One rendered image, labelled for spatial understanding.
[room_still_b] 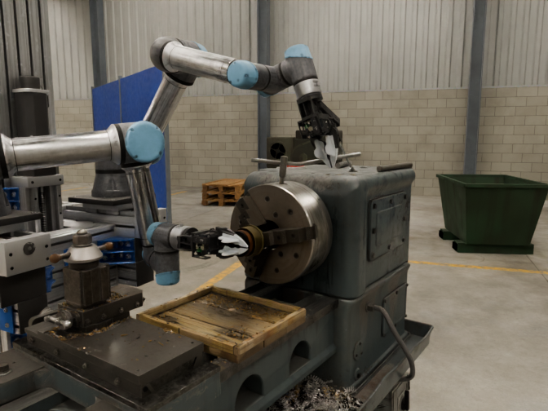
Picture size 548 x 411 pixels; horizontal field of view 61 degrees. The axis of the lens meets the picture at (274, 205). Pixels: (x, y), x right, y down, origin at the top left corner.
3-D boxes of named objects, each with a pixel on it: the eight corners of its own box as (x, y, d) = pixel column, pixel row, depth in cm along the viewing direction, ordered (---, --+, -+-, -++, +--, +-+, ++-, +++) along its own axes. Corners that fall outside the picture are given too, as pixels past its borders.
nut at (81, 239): (86, 242, 103) (84, 227, 102) (96, 245, 100) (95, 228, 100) (68, 245, 99) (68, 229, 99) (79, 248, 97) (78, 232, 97)
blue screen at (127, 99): (77, 204, 944) (70, 85, 909) (117, 201, 987) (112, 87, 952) (141, 242, 603) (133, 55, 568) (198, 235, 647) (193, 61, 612)
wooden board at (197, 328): (211, 296, 151) (210, 285, 150) (306, 321, 130) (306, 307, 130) (136, 327, 127) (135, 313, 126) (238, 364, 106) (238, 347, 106)
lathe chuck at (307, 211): (243, 263, 162) (249, 174, 156) (321, 289, 145) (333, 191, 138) (227, 269, 155) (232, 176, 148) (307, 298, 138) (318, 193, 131)
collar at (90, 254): (89, 252, 106) (88, 239, 105) (110, 257, 101) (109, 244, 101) (55, 259, 99) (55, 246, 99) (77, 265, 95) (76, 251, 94)
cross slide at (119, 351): (81, 316, 118) (81, 299, 118) (205, 364, 94) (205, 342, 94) (15, 340, 105) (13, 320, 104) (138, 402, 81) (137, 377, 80)
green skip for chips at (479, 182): (432, 233, 662) (435, 174, 649) (501, 235, 652) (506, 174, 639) (459, 258, 530) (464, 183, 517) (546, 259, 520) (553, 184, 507)
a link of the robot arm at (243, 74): (134, 28, 149) (251, 54, 123) (161, 34, 157) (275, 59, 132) (130, 65, 152) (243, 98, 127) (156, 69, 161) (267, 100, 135)
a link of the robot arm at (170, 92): (111, 152, 181) (168, 28, 155) (141, 152, 194) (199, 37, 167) (126, 173, 177) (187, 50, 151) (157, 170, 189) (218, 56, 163)
